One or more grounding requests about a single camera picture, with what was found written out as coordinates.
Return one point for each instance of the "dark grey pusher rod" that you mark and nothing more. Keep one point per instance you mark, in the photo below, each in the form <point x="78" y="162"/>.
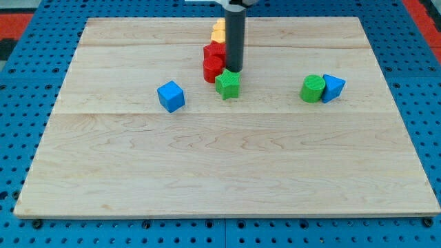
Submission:
<point x="235" y="13"/>

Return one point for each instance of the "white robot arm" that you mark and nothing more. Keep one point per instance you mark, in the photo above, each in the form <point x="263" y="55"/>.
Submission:
<point x="225" y="3"/>

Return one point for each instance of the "wooden board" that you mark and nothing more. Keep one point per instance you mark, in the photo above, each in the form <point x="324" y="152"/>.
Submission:
<point x="110" y="150"/>

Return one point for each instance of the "red block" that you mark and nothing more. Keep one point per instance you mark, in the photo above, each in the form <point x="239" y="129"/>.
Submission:
<point x="215" y="49"/>

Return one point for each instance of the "red cylinder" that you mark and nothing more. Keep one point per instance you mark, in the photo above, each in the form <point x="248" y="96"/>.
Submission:
<point x="212" y="67"/>

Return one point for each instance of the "green cylinder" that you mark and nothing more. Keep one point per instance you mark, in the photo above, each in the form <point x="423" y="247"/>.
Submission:
<point x="312" y="88"/>

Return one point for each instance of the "blue cube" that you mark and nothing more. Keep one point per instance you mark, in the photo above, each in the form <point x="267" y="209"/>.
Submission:
<point x="171" y="96"/>

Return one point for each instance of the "blue triangle block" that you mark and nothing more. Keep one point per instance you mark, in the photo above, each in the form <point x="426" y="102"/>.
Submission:
<point x="333" y="88"/>

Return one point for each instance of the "yellow heart block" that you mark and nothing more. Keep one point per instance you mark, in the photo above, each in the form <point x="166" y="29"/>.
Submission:
<point x="219" y="25"/>

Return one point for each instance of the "green star block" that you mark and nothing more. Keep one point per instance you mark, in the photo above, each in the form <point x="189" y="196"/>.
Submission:
<point x="228" y="84"/>

